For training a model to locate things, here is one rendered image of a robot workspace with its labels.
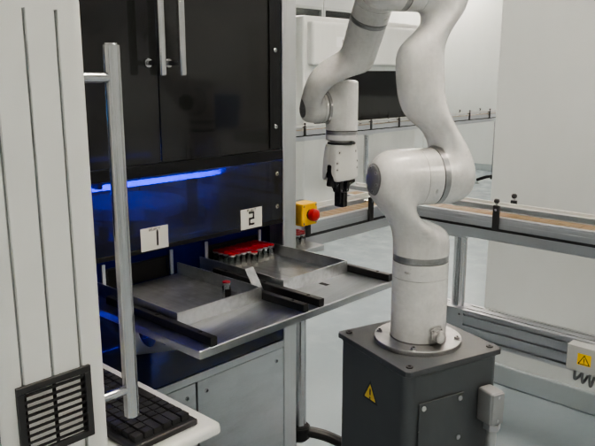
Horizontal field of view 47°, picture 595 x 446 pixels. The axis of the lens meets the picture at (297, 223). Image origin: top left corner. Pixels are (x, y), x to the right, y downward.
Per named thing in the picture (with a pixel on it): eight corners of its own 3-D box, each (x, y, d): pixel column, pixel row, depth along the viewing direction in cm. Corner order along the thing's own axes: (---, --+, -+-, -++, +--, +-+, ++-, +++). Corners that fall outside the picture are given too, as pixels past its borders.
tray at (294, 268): (199, 268, 200) (199, 256, 200) (264, 251, 219) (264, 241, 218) (283, 293, 178) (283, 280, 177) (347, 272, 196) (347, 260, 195)
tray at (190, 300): (96, 295, 176) (95, 281, 175) (178, 273, 195) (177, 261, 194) (177, 327, 154) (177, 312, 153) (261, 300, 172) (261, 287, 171)
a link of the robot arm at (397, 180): (459, 263, 145) (466, 149, 140) (381, 272, 138) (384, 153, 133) (429, 249, 156) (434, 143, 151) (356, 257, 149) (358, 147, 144)
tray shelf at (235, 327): (79, 306, 173) (79, 299, 173) (275, 254, 223) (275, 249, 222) (200, 359, 141) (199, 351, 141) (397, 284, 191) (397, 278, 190)
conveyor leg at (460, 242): (436, 415, 279) (444, 231, 263) (447, 407, 286) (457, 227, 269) (455, 423, 273) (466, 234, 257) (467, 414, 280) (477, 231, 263)
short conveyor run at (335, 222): (275, 258, 225) (275, 211, 222) (243, 249, 236) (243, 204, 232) (397, 225, 274) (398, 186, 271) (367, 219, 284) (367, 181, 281)
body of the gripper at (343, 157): (343, 136, 188) (342, 176, 191) (318, 138, 181) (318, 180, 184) (364, 137, 183) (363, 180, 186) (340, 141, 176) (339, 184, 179)
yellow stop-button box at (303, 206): (286, 223, 222) (285, 202, 221) (301, 219, 227) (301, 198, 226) (303, 226, 217) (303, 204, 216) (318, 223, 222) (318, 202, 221)
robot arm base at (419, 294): (480, 345, 149) (485, 263, 145) (410, 364, 139) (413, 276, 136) (423, 319, 165) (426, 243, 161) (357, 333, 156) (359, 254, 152)
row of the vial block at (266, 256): (226, 269, 198) (226, 253, 197) (270, 257, 211) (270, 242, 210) (231, 271, 197) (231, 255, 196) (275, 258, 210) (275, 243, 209)
